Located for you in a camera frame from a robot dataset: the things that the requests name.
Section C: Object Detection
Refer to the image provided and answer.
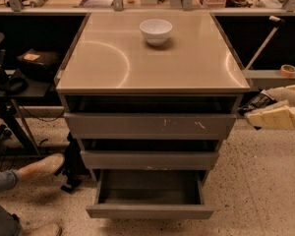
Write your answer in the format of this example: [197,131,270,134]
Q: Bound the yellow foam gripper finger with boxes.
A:
[245,106,295,130]
[266,85,295,107]

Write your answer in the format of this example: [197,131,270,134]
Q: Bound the black chocolate rxbar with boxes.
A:
[238,90,276,116]

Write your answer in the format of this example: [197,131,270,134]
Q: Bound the grey drawer cabinet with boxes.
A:
[53,9,253,182]

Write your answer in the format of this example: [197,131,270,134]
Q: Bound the bottom grey drawer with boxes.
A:
[86,170,213,219]

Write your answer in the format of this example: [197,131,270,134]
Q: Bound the grey drawer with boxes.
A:
[86,170,213,219]
[81,140,219,170]
[65,95,237,140]

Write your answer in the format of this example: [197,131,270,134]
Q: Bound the top grey drawer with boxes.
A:
[65,95,237,140]

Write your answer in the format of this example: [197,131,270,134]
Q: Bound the middle grey drawer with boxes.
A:
[81,140,219,170]

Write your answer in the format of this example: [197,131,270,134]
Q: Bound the tape roll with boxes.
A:
[279,64,295,78]

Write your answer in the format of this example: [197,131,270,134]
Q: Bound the white ceramic bowl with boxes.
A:
[140,19,173,46]

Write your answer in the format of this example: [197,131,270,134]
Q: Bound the black bag with label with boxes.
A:
[17,49,61,82]

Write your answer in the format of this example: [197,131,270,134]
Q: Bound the black headphones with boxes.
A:
[0,66,28,94]

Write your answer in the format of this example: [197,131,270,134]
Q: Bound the tan shoe lower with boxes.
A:
[23,223,62,236]

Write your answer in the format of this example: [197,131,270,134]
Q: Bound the blue jeans leg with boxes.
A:
[0,170,23,236]

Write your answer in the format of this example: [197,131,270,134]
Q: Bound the black stand frame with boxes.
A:
[0,32,40,156]

